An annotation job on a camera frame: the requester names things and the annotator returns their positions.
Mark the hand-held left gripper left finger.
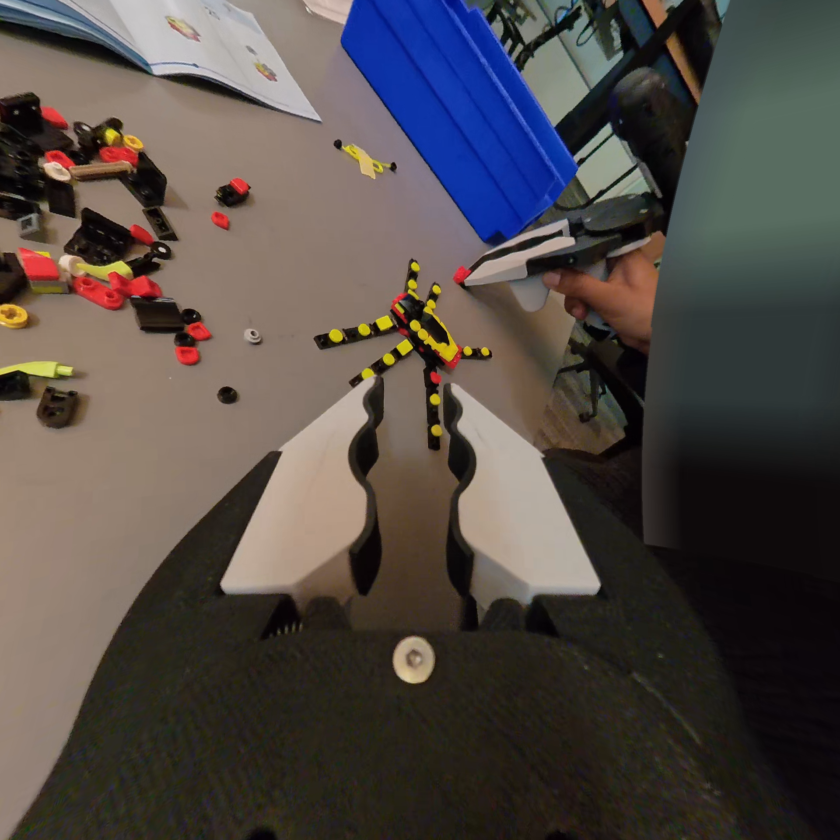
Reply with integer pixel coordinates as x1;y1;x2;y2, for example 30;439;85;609
220;376;385;603

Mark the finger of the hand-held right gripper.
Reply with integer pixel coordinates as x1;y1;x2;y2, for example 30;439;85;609
484;220;576;265
462;239;578;289

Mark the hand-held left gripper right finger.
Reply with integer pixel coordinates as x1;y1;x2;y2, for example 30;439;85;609
444;382;602;610

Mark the black yellow lego spider model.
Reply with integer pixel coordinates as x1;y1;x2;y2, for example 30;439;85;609
314;259;493;452

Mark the pile of loose lego pieces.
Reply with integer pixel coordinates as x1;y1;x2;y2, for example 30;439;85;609
0;92;214;431

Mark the lego instruction booklet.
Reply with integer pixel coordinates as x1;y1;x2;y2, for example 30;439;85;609
0;0;322;123

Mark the person's right hand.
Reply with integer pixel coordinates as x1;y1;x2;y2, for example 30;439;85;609
543;251;661;350

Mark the black office chair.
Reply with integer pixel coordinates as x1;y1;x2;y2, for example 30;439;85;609
554;66;697;454

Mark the blue plastic bin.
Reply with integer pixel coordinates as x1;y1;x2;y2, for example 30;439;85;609
341;0;578;245

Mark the person's dark clothing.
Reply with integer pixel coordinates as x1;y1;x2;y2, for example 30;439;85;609
545;446;840;840

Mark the yellow lego string with tag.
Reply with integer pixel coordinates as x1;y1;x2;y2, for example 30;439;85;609
333;138;399;180

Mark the background desk with black frame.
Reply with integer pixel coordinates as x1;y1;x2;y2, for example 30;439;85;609
486;0;723;152

